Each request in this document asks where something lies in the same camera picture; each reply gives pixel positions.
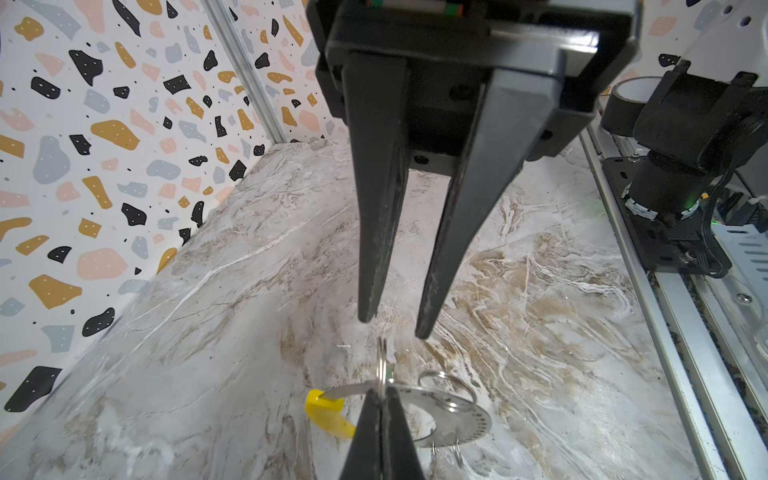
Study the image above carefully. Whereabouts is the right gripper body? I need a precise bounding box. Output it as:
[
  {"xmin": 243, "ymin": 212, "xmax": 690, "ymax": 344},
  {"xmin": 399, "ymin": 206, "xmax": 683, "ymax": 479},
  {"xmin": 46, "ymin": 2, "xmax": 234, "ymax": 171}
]
[{"xmin": 305, "ymin": 1, "xmax": 642, "ymax": 175}]

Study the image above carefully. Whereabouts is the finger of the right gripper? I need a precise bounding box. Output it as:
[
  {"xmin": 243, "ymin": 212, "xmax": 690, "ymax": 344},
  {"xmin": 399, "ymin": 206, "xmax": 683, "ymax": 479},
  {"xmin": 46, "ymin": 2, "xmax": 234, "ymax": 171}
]
[
  {"xmin": 342, "ymin": 53, "xmax": 409, "ymax": 323},
  {"xmin": 415, "ymin": 70, "xmax": 561, "ymax": 340}
]

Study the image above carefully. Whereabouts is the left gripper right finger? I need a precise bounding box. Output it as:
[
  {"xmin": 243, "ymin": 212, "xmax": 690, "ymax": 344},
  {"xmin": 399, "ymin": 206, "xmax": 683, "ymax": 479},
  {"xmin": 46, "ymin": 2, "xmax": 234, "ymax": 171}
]
[{"xmin": 381, "ymin": 387, "xmax": 425, "ymax": 480}]

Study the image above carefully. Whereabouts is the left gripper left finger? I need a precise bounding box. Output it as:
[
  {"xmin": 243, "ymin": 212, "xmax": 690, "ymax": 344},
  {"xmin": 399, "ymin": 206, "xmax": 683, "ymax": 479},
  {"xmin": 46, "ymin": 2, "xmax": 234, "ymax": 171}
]
[{"xmin": 339, "ymin": 390, "xmax": 382, "ymax": 480}]

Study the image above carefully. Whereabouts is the metal key gauge with yellow handle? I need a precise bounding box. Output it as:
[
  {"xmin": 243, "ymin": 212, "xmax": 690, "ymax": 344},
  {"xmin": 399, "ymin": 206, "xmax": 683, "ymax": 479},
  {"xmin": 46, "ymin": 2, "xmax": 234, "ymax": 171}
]
[{"xmin": 304, "ymin": 382, "xmax": 492, "ymax": 448}]

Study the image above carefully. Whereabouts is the steel split keyring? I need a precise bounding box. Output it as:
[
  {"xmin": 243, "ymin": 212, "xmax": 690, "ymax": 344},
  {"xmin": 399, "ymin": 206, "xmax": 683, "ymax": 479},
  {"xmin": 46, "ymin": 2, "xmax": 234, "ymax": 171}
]
[{"xmin": 376, "ymin": 337, "xmax": 390, "ymax": 398}]

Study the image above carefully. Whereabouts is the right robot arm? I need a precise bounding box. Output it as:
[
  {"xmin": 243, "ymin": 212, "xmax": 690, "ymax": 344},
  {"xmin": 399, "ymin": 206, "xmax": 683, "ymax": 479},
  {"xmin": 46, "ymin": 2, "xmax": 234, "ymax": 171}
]
[{"xmin": 306, "ymin": 1, "xmax": 767, "ymax": 339}]

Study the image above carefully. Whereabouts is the grey tape roll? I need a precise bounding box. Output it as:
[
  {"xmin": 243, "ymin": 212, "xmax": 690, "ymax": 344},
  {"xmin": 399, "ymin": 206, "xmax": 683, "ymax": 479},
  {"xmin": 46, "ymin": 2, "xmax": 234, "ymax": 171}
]
[{"xmin": 600, "ymin": 76, "xmax": 661, "ymax": 137}]

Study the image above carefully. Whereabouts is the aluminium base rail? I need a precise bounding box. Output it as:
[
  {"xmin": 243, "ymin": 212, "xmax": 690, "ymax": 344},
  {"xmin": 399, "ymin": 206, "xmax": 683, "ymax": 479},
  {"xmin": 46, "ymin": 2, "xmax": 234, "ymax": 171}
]
[{"xmin": 579, "ymin": 120, "xmax": 767, "ymax": 479}]

